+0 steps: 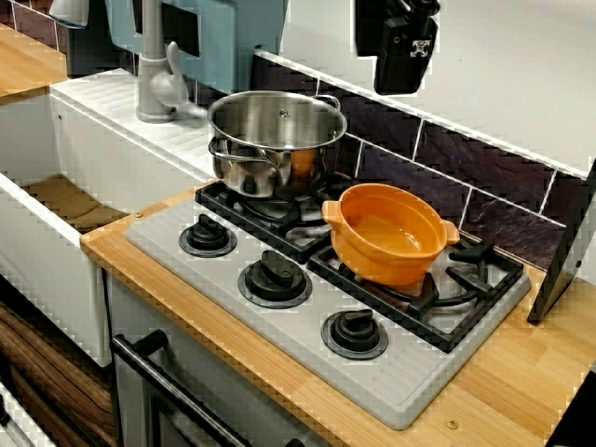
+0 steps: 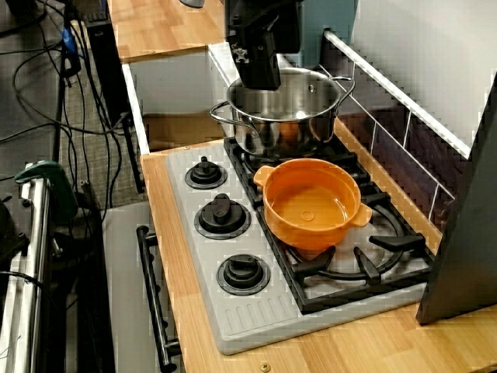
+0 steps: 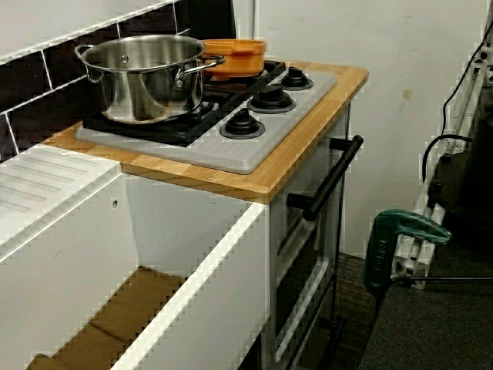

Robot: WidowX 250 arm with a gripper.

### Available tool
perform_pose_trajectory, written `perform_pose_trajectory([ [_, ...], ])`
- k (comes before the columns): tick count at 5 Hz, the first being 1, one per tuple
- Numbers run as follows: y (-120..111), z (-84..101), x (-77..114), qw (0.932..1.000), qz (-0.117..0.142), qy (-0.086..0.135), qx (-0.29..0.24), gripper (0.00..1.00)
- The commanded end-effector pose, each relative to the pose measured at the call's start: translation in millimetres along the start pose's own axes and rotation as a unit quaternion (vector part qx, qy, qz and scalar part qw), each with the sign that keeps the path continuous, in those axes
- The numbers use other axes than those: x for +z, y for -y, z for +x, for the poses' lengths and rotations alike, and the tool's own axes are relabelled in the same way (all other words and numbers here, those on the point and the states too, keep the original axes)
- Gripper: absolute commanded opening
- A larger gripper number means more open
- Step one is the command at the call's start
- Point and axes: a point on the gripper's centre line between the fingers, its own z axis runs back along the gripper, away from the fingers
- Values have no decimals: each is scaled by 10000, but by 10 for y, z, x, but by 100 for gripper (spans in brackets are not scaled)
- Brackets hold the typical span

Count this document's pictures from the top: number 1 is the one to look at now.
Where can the grey stove top panel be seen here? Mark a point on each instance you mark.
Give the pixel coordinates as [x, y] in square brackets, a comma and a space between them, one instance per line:
[372, 386]

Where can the clear glass jug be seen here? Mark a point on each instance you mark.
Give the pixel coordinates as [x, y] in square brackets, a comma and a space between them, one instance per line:
[70, 14]

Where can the dark tiled backsplash panel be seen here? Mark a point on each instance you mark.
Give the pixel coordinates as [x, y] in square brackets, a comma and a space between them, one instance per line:
[489, 167]

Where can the white toy sink basin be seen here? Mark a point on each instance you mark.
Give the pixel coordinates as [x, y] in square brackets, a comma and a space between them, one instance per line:
[116, 153]

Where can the stainless steel cooking pot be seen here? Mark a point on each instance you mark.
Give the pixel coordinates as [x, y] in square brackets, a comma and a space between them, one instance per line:
[261, 121]

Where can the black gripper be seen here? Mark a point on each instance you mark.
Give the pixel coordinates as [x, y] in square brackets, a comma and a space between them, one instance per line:
[370, 23]

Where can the orange plastic pot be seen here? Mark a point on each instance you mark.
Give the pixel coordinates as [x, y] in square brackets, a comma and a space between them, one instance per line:
[386, 261]

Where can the black side board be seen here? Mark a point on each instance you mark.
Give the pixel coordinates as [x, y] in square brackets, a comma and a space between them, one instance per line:
[563, 261]

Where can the wooden stove countertop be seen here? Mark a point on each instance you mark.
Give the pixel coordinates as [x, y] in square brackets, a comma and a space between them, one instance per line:
[503, 382]

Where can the teal toy microwave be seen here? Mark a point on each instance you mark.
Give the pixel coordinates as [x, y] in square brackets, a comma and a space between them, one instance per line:
[219, 46]

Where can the white toy oven cabinet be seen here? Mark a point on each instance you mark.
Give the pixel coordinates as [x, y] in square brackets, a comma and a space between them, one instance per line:
[195, 349]

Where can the light wooden side counter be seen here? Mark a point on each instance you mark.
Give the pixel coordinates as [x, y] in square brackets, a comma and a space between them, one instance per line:
[23, 60]

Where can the black burner grate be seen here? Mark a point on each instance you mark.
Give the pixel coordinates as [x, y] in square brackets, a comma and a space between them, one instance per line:
[209, 198]
[475, 253]

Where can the black stove knob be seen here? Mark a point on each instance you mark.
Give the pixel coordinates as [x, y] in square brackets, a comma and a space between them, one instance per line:
[274, 279]
[354, 333]
[207, 237]

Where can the grey toy faucet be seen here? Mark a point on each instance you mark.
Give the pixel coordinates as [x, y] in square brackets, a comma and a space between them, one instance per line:
[151, 70]

